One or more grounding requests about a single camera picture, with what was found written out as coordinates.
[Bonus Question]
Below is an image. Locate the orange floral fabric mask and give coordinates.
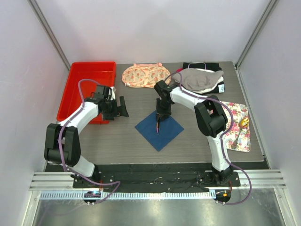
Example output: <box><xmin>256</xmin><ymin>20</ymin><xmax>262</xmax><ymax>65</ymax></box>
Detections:
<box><xmin>122</xmin><ymin>63</ymin><xmax>171</xmax><ymax>89</ymax></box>

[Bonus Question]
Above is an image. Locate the floral rectangular tray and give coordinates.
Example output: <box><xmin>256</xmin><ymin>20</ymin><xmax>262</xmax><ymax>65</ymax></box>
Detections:
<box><xmin>223</xmin><ymin>101</ymin><xmax>251</xmax><ymax>153</ymax></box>

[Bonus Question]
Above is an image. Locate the iridescent gold spoon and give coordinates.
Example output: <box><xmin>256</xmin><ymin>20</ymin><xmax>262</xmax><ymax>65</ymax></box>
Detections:
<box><xmin>231</xmin><ymin>117</ymin><xmax>249</xmax><ymax>149</ymax></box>

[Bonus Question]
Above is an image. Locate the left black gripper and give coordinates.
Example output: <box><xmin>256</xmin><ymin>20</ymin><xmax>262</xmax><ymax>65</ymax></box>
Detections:
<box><xmin>102</xmin><ymin>96</ymin><xmax>128</xmax><ymax>121</ymax></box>

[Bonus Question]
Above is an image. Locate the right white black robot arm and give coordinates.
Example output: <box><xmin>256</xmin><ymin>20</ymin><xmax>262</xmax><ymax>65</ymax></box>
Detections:
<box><xmin>154</xmin><ymin>80</ymin><xmax>233</xmax><ymax>186</ymax></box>

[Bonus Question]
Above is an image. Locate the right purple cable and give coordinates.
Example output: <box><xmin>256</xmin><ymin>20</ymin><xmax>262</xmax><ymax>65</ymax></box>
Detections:
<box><xmin>164</xmin><ymin>72</ymin><xmax>253</xmax><ymax>207</ymax></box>

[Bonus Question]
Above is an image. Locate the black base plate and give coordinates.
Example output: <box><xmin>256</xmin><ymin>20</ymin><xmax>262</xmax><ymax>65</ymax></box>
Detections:
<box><xmin>44</xmin><ymin>162</ymin><xmax>241</xmax><ymax>193</ymax></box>

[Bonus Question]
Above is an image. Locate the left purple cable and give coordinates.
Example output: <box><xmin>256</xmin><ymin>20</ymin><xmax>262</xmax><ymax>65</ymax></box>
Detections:
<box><xmin>58</xmin><ymin>79</ymin><xmax>122</xmax><ymax>205</ymax></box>

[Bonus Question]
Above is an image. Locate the black folded cloth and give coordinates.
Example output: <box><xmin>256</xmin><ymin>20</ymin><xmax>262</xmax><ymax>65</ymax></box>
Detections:
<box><xmin>181</xmin><ymin>62</ymin><xmax>222</xmax><ymax>95</ymax></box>

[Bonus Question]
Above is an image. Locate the red plastic bin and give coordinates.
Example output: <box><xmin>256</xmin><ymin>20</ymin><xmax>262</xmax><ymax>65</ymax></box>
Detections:
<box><xmin>56</xmin><ymin>62</ymin><xmax>116</xmax><ymax>121</ymax></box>

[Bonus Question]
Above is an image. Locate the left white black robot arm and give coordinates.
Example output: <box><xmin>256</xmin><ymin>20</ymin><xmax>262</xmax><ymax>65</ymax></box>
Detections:
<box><xmin>44</xmin><ymin>85</ymin><xmax>129</xmax><ymax>188</ymax></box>

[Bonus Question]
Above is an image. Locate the aluminium rail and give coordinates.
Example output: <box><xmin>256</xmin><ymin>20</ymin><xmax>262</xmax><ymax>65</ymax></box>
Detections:
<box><xmin>40</xmin><ymin>190</ymin><xmax>216</xmax><ymax>200</ymax></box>

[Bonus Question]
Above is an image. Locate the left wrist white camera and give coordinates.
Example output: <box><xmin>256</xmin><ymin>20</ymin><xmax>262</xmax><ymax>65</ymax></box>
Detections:
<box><xmin>110</xmin><ymin>86</ymin><xmax>116</xmax><ymax>100</ymax></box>

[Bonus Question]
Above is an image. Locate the white folded cloth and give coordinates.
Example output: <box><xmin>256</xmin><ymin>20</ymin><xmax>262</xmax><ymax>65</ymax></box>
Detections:
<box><xmin>193</xmin><ymin>69</ymin><xmax>224</xmax><ymax>94</ymax></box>

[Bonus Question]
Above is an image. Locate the purple cable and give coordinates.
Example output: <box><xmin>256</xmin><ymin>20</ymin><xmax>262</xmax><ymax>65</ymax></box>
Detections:
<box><xmin>164</xmin><ymin>72</ymin><xmax>253</xmax><ymax>207</ymax></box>
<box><xmin>58</xmin><ymin>79</ymin><xmax>122</xmax><ymax>205</ymax></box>

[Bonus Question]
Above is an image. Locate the blue paper napkin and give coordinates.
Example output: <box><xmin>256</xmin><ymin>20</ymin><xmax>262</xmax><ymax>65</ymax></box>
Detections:
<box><xmin>135</xmin><ymin>111</ymin><xmax>184</xmax><ymax>152</ymax></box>

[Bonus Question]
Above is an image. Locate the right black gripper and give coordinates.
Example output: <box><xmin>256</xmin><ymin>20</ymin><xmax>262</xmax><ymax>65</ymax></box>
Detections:
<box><xmin>156</xmin><ymin>98</ymin><xmax>172</xmax><ymax>121</ymax></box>

